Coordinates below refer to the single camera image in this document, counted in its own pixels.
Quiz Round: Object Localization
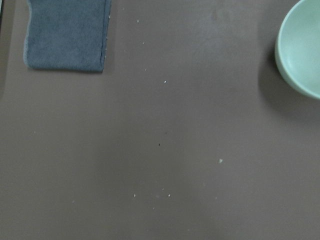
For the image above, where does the grey folded cloth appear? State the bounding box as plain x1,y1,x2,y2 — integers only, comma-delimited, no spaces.
23,0,112,73

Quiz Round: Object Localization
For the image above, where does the mint green ceramic bowl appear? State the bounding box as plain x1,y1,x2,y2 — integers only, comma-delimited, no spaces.
274,0,320,100

